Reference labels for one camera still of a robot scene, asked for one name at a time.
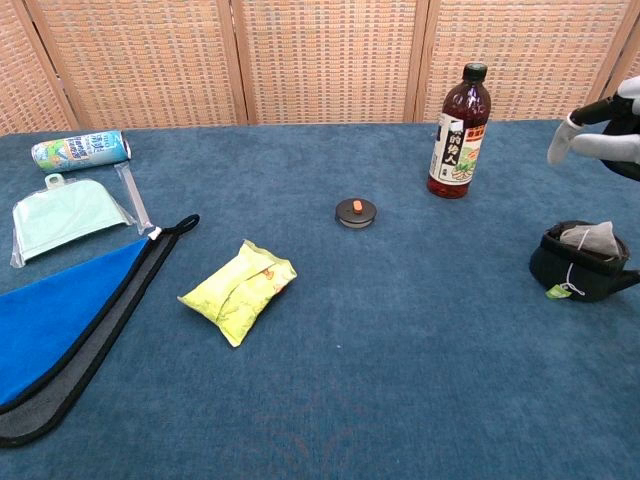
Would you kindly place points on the clear wrapped straw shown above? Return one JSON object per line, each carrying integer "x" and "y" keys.
{"x": 132, "y": 195}

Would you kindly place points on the black teapot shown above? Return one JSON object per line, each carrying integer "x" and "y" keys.
{"x": 545, "y": 272}

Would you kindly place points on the black lid with orange knob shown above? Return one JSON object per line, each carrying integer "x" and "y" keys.
{"x": 350, "y": 215}

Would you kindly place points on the yellow green tissue pack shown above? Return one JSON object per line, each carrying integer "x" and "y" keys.
{"x": 235, "y": 295}

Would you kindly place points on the brown tea bottle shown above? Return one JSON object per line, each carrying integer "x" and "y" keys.
{"x": 457, "y": 150}

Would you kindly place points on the light green packaged dustpan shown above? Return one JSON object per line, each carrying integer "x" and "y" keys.
{"x": 65, "y": 220}

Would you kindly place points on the blue and grey cloth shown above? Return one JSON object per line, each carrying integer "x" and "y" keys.
{"x": 50, "y": 320}

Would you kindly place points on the blue table mat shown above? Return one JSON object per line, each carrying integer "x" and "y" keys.
{"x": 400, "y": 350}

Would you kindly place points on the light blue drink can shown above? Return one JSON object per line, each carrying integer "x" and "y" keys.
{"x": 75, "y": 152}

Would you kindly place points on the wood rattan folding screen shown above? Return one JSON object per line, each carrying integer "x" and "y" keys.
{"x": 325, "y": 60}

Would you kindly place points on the tea bag with green tag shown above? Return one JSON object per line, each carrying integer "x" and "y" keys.
{"x": 595, "y": 235}

